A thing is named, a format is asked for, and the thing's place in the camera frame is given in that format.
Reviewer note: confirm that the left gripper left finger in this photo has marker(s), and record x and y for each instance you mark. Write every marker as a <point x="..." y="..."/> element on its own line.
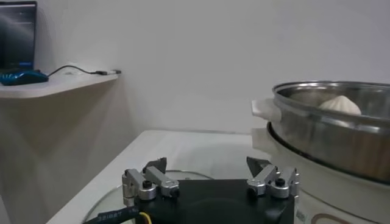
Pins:
<point x="164" y="184"/>

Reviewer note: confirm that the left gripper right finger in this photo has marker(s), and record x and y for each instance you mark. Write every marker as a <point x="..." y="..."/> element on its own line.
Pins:
<point x="263" y="179"/>

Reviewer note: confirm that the white steamed baozi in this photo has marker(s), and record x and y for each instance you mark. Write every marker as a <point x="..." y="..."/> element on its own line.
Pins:
<point x="339" y="105"/>

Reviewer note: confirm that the steel steamer basket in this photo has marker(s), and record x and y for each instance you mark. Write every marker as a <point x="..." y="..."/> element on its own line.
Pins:
<point x="335" y="137"/>

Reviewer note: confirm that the white side desk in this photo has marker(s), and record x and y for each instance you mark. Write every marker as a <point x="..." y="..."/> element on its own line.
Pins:
<point x="61" y="85"/>

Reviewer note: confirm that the blue computer mouse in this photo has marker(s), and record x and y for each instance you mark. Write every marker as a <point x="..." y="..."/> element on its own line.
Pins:
<point x="21" y="77"/>

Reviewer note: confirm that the black monitor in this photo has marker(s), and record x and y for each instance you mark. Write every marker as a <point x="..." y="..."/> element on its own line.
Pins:
<point x="18" y="36"/>

